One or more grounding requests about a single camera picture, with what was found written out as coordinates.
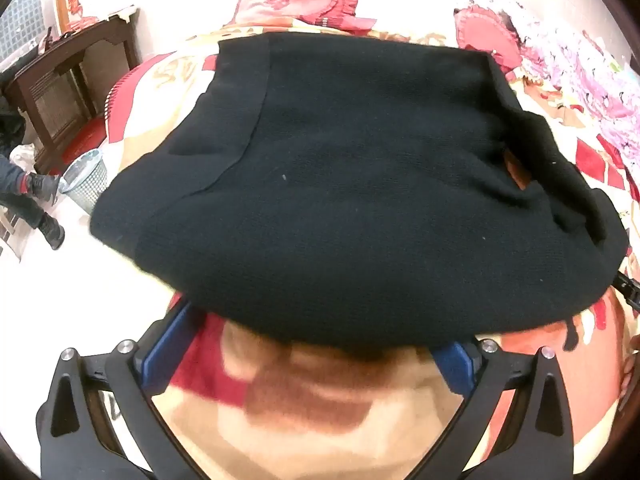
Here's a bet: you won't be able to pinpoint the black pants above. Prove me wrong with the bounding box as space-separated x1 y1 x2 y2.
90 31 630 348

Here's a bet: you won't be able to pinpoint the dark wooden table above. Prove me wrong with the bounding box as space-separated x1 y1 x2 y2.
4 7 141 173

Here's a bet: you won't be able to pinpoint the white plastic bag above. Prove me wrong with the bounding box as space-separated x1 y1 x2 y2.
10 142 38 176

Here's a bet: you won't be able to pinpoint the red floor mat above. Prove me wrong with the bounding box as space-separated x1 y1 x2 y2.
62 115 108 166

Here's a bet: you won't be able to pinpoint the red and yellow printed blanket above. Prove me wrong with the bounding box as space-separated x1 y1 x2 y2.
102 17 640 480

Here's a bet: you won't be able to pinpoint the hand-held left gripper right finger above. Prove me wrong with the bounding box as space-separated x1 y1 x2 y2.
425 337 576 480

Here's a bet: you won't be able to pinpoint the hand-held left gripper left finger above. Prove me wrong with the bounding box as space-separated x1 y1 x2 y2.
37 300 211 480

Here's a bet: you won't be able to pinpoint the small red frilled pillow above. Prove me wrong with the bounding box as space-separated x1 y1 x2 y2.
454 5 526 76

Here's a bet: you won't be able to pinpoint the blue mesh wastebasket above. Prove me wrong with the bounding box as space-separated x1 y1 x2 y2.
59 149 110 215

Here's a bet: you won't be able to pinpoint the pink printed cloth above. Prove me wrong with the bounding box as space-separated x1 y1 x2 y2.
520 15 640 161

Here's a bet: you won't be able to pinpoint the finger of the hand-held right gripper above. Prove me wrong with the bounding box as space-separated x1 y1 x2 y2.
615 270 640 313

